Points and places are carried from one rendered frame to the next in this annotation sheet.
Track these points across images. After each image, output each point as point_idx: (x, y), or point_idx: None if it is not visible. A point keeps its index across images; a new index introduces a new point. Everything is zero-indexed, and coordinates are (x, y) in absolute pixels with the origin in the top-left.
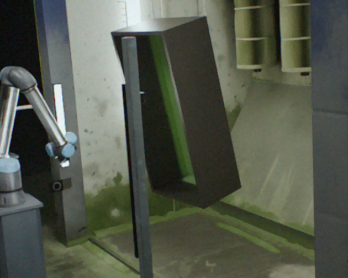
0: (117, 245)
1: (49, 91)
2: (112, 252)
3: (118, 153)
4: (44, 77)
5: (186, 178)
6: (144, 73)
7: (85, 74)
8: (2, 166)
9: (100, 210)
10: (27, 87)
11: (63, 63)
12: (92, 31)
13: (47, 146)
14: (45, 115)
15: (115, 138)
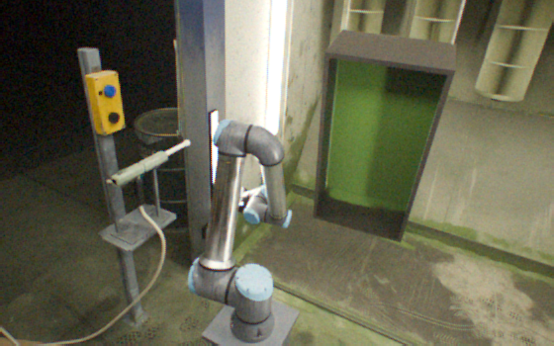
0: (269, 270)
1: (202, 121)
2: (277, 285)
3: (251, 171)
4: (188, 100)
5: (333, 194)
6: (329, 97)
7: (234, 91)
8: (261, 293)
9: (235, 232)
10: (279, 160)
11: (218, 82)
12: (244, 35)
13: (252, 214)
14: (281, 189)
15: (250, 156)
